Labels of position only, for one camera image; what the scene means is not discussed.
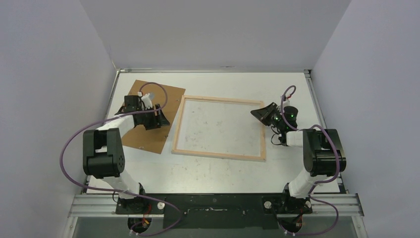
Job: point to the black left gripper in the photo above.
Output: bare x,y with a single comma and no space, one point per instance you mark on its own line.
157,121

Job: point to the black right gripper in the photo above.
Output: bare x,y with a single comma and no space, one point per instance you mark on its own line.
272,114

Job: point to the brown frame backing board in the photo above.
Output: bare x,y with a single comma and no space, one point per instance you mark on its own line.
154,140

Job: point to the light wooden picture frame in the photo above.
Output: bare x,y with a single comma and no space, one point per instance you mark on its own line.
220,156

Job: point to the clear acrylic frame pane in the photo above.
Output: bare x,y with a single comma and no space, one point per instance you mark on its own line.
223,126

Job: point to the white photo paper sheet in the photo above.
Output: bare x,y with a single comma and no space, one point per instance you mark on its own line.
158,173

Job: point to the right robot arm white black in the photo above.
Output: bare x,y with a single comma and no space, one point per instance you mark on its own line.
323,155

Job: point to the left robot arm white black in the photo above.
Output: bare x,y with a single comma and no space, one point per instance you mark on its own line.
103,154

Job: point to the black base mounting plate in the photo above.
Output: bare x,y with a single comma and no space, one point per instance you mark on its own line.
218,211

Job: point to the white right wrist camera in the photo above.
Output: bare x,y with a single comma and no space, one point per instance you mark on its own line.
285,100

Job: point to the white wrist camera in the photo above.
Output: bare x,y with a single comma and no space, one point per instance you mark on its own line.
146,101
285,100

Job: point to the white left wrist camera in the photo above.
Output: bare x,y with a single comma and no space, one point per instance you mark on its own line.
146,101

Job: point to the aluminium front rail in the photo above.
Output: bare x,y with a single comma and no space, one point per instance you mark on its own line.
102,205

